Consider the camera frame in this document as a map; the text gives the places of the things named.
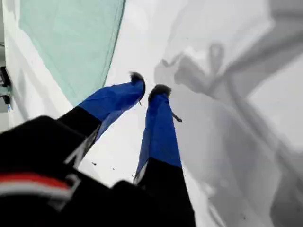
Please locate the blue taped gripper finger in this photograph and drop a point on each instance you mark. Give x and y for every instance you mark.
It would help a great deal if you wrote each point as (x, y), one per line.
(111, 99)
(159, 142)

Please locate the pale green T-shirt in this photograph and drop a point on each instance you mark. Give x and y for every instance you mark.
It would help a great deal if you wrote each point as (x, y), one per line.
(71, 47)

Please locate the small black clamp block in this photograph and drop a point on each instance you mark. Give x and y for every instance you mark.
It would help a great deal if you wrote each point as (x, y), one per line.
(4, 76)

